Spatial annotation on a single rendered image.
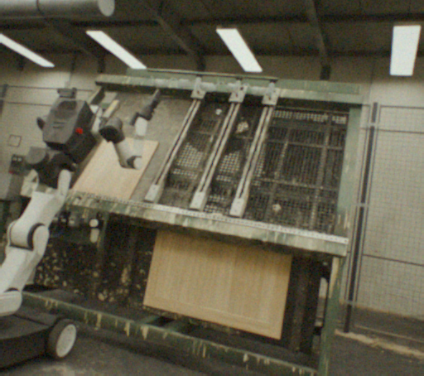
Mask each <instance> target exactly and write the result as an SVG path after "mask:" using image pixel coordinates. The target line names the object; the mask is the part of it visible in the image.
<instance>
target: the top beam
mask: <svg viewBox="0 0 424 376"><path fill-rule="evenodd" d="M167 81H169V80H167ZM94 82H95V84H96V85H101V86H102V88H103V91H113V92H122V93H132V94H150V95H154V94H155V93H156V91H157V90H160V91H161V92H160V94H159V95H160V96H169V97H178V98H188V99H193V98H191V95H192V94H193V92H194V90H195V84H196V83H195V82H192V81H191V82H192V83H191V85H190V88H181V87H180V86H178V81H176V80H170V81H169V82H168V85H167V86H165V88H157V86H155V85H154V84H153V82H154V80H153V79H149V78H138V77H127V76H116V75H98V77H97V78H96V79H95V81H94ZM213 84H214V83H213ZM251 88H253V86H251ZM251 88H250V86H248V87H247V89H246V92H245V94H244V97H243V100H242V101H243V103H245V104H262V102H263V98H264V96H257V95H258V94H257V95H253V94H251ZM232 93H233V92H228V91H226V85H224V84H217V85H216V86H215V90H214V91H213V92H212V91H211V92H205V95H204V98H205V99H206V100H216V101H225V102H233V101H229V100H230V98H231V95H232ZM363 101H364V96H363V95H356V94H335V93H323V92H313V91H301V90H290V89H280V92H279V95H278V97H277V102H276V104H275V106H282V107H291V108H300V109H309V110H320V111H329V112H339V113H349V109H351V108H360V109H361V113H362V107H363ZM263 105H265V104H263Z"/></svg>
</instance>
